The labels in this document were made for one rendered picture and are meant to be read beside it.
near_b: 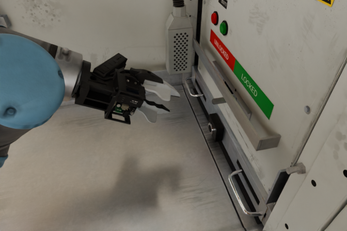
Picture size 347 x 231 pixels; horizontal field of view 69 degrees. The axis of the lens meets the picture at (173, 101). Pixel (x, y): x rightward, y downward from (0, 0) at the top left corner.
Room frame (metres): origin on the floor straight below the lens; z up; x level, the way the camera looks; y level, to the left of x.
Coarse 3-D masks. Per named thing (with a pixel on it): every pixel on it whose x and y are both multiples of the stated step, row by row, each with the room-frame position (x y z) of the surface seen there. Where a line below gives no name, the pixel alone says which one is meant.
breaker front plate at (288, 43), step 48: (240, 0) 0.50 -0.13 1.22; (288, 0) 0.36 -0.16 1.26; (336, 0) 0.29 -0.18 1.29; (240, 48) 0.47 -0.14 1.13; (288, 48) 0.33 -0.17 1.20; (336, 48) 0.26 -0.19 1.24; (240, 96) 0.43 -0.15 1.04; (288, 96) 0.30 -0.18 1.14; (240, 144) 0.39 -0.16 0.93; (288, 144) 0.27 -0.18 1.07
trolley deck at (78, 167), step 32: (64, 128) 0.52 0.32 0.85; (96, 128) 0.52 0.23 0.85; (128, 128) 0.52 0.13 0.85; (160, 128) 0.52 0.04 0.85; (192, 128) 0.52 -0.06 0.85; (32, 160) 0.41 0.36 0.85; (64, 160) 0.41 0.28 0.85; (96, 160) 0.41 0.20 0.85; (128, 160) 0.41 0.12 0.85; (160, 160) 0.41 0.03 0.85; (192, 160) 0.41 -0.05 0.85; (0, 192) 0.32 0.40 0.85; (32, 192) 0.32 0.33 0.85; (64, 192) 0.32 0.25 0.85; (96, 192) 0.32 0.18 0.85; (128, 192) 0.32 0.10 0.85; (160, 192) 0.32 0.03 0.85; (192, 192) 0.32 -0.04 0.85; (224, 192) 0.32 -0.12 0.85; (0, 224) 0.24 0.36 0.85; (32, 224) 0.24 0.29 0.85; (64, 224) 0.24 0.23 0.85; (96, 224) 0.24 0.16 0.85; (128, 224) 0.24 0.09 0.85; (160, 224) 0.24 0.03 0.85; (192, 224) 0.24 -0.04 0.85; (224, 224) 0.24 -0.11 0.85
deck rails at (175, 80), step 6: (156, 72) 0.72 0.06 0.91; (162, 72) 0.72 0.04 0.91; (162, 78) 0.72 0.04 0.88; (168, 78) 0.73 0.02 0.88; (174, 78) 0.73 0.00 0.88; (180, 78) 0.74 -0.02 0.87; (174, 84) 0.73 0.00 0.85; (180, 84) 0.74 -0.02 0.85; (66, 102) 0.64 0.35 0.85; (72, 102) 0.64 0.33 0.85; (240, 228) 0.23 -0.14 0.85
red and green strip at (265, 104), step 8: (216, 40) 0.59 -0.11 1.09; (216, 48) 0.59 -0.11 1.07; (224, 48) 0.54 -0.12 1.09; (224, 56) 0.54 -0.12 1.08; (232, 56) 0.50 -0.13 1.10; (232, 64) 0.49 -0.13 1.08; (240, 64) 0.46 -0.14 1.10; (240, 72) 0.45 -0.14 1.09; (240, 80) 0.44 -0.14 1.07; (248, 80) 0.41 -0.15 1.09; (248, 88) 0.41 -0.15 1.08; (256, 88) 0.38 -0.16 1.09; (256, 96) 0.38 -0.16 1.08; (264, 96) 0.35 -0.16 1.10; (264, 104) 0.35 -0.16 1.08; (272, 104) 0.33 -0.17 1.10; (264, 112) 0.34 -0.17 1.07
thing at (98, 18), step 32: (0, 0) 0.81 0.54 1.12; (32, 0) 0.81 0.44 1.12; (64, 0) 0.81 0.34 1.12; (96, 0) 0.82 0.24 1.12; (128, 0) 0.82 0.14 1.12; (160, 0) 0.82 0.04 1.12; (32, 32) 0.81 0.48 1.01; (64, 32) 0.81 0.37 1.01; (96, 32) 0.82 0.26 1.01; (128, 32) 0.82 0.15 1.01; (160, 32) 0.82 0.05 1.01; (96, 64) 0.82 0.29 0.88; (128, 64) 0.82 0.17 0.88; (160, 64) 0.82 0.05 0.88
